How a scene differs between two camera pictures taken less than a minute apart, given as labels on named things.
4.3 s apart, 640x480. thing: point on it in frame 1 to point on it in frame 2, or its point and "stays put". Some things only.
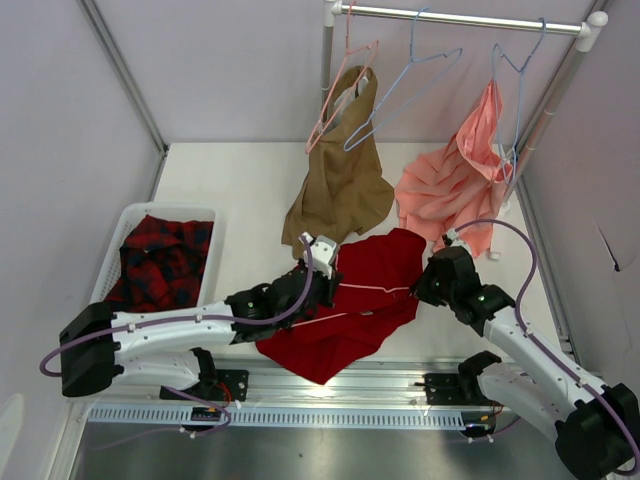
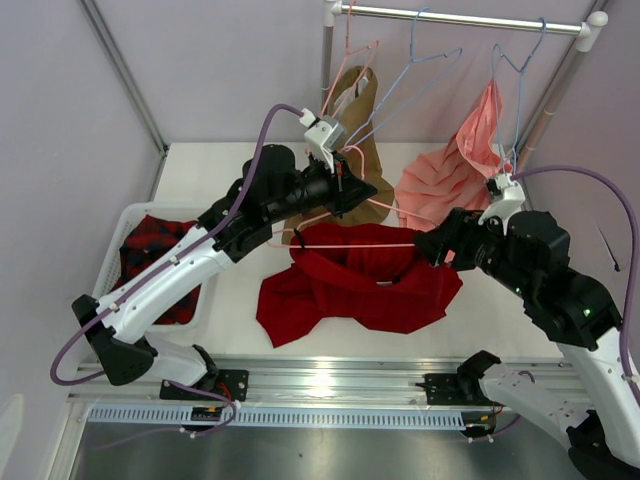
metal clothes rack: [586, 30] stays put
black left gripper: [329, 286] to [341, 184]
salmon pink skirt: [457, 185] stays put
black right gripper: [426, 284] to [451, 240]
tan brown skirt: [345, 186] stays put
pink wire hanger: [347, 285] to [328, 214]
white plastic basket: [211, 291] stays put
